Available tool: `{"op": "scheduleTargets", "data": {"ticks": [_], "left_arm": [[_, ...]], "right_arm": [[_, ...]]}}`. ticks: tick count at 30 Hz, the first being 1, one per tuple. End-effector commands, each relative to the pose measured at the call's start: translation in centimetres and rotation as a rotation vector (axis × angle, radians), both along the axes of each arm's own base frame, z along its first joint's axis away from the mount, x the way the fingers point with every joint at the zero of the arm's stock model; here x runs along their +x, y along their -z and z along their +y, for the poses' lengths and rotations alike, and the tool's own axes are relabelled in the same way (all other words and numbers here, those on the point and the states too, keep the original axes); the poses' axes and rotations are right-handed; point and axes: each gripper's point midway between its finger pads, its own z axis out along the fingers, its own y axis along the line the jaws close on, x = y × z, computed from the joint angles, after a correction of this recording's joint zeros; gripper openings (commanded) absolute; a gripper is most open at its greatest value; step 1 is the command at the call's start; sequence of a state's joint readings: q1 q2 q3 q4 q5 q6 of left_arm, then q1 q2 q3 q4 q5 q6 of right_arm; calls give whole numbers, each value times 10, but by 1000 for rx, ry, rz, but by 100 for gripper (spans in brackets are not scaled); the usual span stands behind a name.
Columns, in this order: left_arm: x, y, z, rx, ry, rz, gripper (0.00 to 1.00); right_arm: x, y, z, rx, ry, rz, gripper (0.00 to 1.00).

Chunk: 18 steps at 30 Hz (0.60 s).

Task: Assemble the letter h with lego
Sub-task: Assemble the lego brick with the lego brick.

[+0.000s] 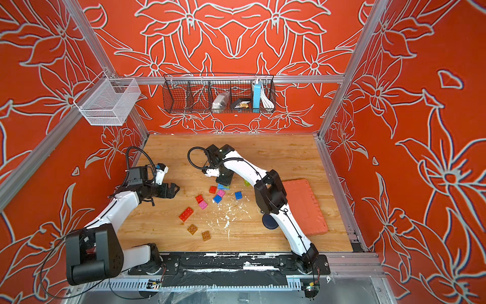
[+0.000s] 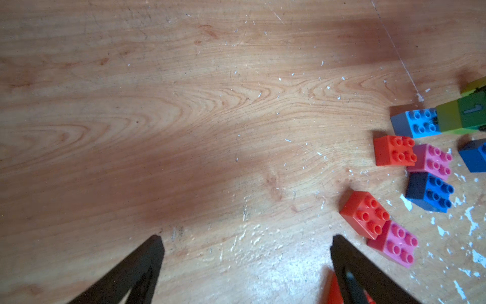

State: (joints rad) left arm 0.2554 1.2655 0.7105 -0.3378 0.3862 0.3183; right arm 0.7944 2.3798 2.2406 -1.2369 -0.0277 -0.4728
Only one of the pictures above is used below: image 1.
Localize black wire wall basket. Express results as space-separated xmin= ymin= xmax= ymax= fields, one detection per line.
xmin=162 ymin=73 xmax=277 ymax=114

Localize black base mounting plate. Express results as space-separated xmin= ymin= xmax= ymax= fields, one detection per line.
xmin=128 ymin=252 xmax=330 ymax=291

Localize clear bag in basket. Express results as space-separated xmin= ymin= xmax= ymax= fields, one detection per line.
xmin=211 ymin=92 xmax=230 ymax=113

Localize white cables in basket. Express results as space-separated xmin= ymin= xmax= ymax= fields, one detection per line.
xmin=259 ymin=88 xmax=275 ymax=112

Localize light blue long lego brick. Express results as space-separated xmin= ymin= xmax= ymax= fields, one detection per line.
xmin=217 ymin=184 xmax=230 ymax=190

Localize black object in basket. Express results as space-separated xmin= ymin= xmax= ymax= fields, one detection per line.
xmin=230 ymin=98 xmax=253 ymax=110

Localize brown lego plate left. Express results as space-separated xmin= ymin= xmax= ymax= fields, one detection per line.
xmin=187 ymin=224 xmax=198 ymax=235

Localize dark blue round disc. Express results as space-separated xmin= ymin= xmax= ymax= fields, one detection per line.
xmin=262 ymin=214 xmax=278 ymax=230

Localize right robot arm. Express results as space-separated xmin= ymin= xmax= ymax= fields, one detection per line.
xmin=193 ymin=144 xmax=319 ymax=274

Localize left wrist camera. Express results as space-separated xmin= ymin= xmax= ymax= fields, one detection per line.
xmin=154 ymin=163 xmax=168 ymax=185

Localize long red lego brick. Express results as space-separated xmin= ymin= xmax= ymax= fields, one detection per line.
xmin=179 ymin=207 xmax=194 ymax=222

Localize clear plastic wall bin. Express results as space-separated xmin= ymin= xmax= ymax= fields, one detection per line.
xmin=75 ymin=78 xmax=140 ymax=126

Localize brown lego plate right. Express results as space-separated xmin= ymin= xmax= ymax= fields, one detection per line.
xmin=201 ymin=231 xmax=211 ymax=241

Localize pink lego brick lower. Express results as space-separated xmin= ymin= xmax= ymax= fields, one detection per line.
xmin=198 ymin=200 xmax=208 ymax=210

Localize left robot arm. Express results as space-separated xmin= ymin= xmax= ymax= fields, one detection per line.
xmin=65 ymin=163 xmax=180 ymax=286

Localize orange tool case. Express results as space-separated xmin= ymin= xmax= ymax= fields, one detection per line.
xmin=283 ymin=179 xmax=329 ymax=236

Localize brown lego plate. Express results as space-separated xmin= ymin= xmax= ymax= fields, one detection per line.
xmin=187 ymin=224 xmax=198 ymax=235
xmin=201 ymin=231 xmax=211 ymax=241

